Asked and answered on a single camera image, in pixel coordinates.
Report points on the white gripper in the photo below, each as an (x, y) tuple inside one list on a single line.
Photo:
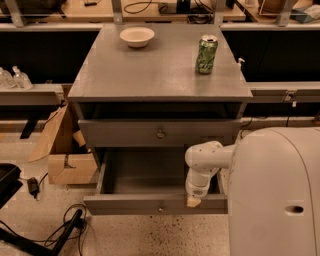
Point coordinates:
[(197, 191)]

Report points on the grey drawer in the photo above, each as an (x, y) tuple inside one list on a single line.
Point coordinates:
[(149, 181), (143, 133)]

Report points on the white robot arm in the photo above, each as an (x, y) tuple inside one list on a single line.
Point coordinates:
[(273, 189)]

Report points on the grey drawer cabinet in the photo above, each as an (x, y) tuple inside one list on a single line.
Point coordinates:
[(159, 81)]

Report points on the grey top drawer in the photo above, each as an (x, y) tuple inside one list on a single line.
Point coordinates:
[(143, 133)]

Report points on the open cardboard box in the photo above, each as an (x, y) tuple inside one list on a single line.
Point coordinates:
[(61, 142)]

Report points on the grey bench right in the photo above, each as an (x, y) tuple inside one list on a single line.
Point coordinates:
[(284, 92)]

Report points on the grey bench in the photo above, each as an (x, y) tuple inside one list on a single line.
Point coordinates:
[(284, 92), (39, 94)]

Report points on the small white pump bottle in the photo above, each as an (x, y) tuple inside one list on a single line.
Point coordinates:
[(241, 63)]

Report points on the green soda can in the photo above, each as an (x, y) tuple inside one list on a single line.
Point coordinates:
[(208, 45)]

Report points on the black power adapter left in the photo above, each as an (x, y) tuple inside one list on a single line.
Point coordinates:
[(34, 185)]

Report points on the white paper bowl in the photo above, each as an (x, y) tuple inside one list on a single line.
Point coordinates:
[(137, 37)]

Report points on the black bin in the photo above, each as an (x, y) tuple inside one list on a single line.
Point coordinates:
[(9, 182)]

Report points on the grey bench left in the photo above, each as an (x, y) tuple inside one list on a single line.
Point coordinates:
[(39, 94)]

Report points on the clear sanitizer bottle right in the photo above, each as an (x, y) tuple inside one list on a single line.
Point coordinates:
[(22, 80)]

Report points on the clear sanitizer bottle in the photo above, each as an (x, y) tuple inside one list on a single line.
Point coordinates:
[(6, 79), (22, 80)]

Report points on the clear sanitizer bottle left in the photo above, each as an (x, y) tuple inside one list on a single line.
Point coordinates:
[(6, 79)]

